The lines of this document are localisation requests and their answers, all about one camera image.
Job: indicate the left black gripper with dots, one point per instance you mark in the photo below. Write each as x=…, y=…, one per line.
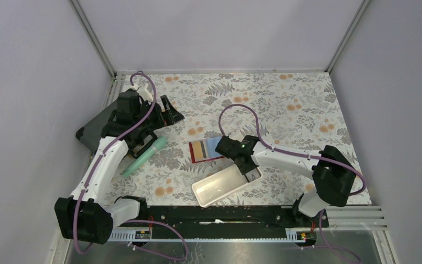
x=170, y=116

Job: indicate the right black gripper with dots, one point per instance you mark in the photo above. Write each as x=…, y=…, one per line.
x=248, y=169

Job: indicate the silver VIP card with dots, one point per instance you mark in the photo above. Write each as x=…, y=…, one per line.
x=254, y=176

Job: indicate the red card holder wallet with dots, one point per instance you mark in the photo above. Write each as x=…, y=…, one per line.
x=211, y=144

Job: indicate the gold credit card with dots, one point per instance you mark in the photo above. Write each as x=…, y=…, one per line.
x=199, y=151

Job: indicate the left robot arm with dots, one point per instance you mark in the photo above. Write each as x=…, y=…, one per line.
x=81, y=215

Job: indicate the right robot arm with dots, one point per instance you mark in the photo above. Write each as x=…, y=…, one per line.
x=332, y=174

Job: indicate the white plastic tray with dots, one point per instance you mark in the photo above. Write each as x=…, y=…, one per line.
x=222, y=184

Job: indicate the mint green tube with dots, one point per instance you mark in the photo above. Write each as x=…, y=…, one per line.
x=156, y=146

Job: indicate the black hard case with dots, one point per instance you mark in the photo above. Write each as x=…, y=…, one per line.
x=119, y=117

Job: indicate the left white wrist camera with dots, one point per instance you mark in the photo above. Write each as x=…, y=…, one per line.
x=143, y=91

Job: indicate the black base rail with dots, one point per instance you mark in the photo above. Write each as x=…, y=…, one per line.
x=244, y=224

